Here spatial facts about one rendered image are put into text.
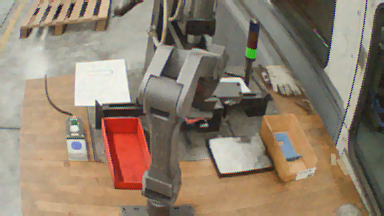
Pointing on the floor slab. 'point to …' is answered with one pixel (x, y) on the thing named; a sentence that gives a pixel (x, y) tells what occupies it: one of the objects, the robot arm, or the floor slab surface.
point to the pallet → (63, 15)
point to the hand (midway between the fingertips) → (189, 115)
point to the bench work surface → (33, 141)
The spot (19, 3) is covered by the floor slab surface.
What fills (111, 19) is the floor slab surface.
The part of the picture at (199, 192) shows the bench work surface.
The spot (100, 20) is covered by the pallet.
